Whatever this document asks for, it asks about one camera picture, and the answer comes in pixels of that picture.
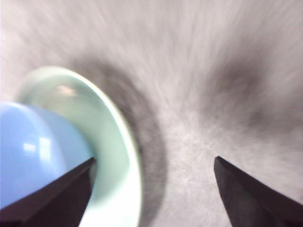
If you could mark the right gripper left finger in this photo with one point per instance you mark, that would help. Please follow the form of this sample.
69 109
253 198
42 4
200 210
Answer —
54 203

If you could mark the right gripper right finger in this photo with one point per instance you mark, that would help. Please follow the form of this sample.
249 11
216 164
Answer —
255 201

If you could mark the blue ribbed bowl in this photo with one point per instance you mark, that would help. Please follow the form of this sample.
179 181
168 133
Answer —
35 142

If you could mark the pale green plate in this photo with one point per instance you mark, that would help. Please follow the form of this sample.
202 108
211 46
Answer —
113 153

